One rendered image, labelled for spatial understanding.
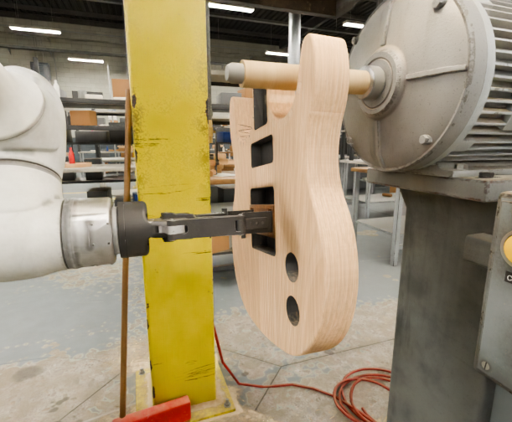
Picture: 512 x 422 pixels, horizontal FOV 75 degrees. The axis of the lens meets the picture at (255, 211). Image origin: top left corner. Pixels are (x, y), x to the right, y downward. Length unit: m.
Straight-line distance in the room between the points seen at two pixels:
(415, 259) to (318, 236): 0.38
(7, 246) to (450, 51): 0.54
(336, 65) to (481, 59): 0.17
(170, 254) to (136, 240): 0.92
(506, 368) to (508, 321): 0.05
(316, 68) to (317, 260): 0.21
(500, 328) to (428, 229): 0.30
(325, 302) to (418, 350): 0.43
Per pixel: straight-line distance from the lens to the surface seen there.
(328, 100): 0.39
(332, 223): 0.37
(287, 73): 0.45
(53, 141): 0.51
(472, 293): 0.66
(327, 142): 0.40
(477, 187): 0.53
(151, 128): 1.29
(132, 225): 0.44
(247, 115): 0.66
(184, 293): 1.43
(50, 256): 0.45
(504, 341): 0.43
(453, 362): 0.73
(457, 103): 0.47
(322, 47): 0.40
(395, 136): 0.52
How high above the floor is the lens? 1.17
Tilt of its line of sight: 12 degrees down
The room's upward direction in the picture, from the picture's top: straight up
